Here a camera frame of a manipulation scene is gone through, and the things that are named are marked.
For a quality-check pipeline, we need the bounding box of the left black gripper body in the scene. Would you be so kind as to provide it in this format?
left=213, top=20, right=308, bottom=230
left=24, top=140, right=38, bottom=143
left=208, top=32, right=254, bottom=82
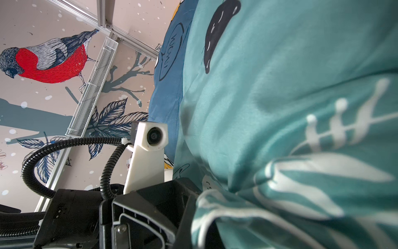
left=99, top=178, right=201, bottom=249

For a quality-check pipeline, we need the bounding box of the blue cartoon pillow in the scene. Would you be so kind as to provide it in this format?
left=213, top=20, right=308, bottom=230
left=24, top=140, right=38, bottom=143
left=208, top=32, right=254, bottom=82
left=148, top=1, right=198, bottom=169

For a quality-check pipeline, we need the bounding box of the teal cat pillow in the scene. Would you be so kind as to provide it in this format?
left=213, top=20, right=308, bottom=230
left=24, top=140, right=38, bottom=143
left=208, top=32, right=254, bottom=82
left=175, top=1, right=398, bottom=249

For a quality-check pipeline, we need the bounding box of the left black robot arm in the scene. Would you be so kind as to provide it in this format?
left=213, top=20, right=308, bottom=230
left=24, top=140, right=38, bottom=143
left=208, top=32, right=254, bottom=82
left=1, top=138, right=200, bottom=249

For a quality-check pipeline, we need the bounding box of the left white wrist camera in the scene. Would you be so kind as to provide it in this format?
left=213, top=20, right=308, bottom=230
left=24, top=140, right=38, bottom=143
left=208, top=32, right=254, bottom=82
left=123, top=121, right=169, bottom=195

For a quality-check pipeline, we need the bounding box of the white wire mesh shelf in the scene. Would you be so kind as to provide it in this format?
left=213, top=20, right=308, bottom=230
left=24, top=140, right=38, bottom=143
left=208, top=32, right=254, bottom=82
left=65, top=37, right=119, bottom=138

